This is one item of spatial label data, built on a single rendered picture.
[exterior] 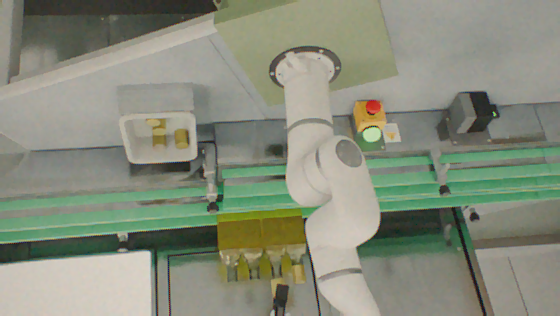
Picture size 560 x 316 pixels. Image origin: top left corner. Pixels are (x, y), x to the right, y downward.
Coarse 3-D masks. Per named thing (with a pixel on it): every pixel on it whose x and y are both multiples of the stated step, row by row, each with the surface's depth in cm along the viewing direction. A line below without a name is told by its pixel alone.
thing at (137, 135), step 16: (176, 112) 142; (128, 128) 149; (144, 128) 158; (176, 128) 160; (192, 128) 147; (128, 144) 151; (144, 144) 161; (192, 144) 154; (144, 160) 159; (160, 160) 159; (176, 160) 160
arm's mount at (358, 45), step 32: (224, 0) 122; (256, 0) 118; (288, 0) 115; (320, 0) 114; (352, 0) 114; (224, 32) 120; (256, 32) 121; (288, 32) 121; (320, 32) 122; (352, 32) 122; (384, 32) 123; (256, 64) 130; (352, 64) 132; (384, 64) 132
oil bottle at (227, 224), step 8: (216, 216) 168; (224, 216) 164; (232, 216) 164; (224, 224) 163; (232, 224) 163; (224, 232) 161; (232, 232) 162; (224, 240) 160; (232, 240) 161; (224, 248) 159; (232, 248) 160; (240, 248) 160; (224, 256) 159; (232, 256) 159; (240, 256) 160
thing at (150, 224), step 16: (512, 192) 182; (528, 192) 183; (544, 192) 183; (304, 208) 174; (384, 208) 176; (400, 208) 177; (416, 208) 177; (96, 224) 166; (112, 224) 166; (128, 224) 167; (144, 224) 167; (160, 224) 167; (176, 224) 168; (192, 224) 168; (208, 224) 169; (0, 240) 162; (16, 240) 162; (32, 240) 163
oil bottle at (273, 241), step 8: (264, 216) 165; (272, 216) 165; (280, 216) 165; (264, 224) 163; (272, 224) 164; (280, 224) 164; (264, 232) 162; (272, 232) 163; (280, 232) 163; (264, 240) 162; (272, 240) 161; (280, 240) 162; (264, 248) 161; (272, 248) 161; (280, 248) 161; (264, 256) 163; (272, 256) 161; (280, 256) 162
